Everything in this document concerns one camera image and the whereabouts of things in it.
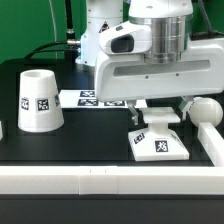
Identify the white lamp bulb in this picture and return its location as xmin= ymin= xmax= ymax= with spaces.
xmin=189 ymin=97 xmax=223 ymax=127

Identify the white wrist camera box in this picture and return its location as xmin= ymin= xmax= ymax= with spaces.
xmin=99 ymin=21 xmax=152 ymax=55

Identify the white right fence rail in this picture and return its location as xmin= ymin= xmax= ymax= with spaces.
xmin=198 ymin=122 xmax=224 ymax=167

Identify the black cable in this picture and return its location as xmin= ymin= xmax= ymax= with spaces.
xmin=23 ymin=0 xmax=83 ymax=60

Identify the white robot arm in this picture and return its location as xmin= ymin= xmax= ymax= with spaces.
xmin=81 ymin=0 xmax=224 ymax=108

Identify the white front fence rail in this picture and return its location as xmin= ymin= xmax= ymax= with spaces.
xmin=0 ymin=166 xmax=224 ymax=195

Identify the white marker tag sheet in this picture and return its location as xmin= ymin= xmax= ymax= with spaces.
xmin=59 ymin=90 xmax=127 ymax=109

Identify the white lamp shade cone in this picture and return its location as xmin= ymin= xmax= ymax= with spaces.
xmin=18 ymin=69 xmax=64 ymax=133

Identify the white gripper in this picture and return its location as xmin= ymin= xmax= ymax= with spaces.
xmin=94 ymin=41 xmax=224 ymax=125

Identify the white fence rail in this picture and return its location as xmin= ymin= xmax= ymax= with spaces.
xmin=198 ymin=122 xmax=224 ymax=167
xmin=0 ymin=166 xmax=224 ymax=195

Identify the white lamp base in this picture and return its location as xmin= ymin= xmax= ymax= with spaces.
xmin=128 ymin=107 xmax=189 ymax=161

